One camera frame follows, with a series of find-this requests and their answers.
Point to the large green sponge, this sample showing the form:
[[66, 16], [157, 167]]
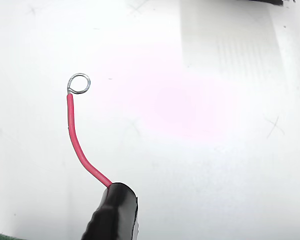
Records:
[[0, 236]]

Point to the black plastic device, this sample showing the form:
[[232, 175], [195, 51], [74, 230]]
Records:
[[262, 2]]

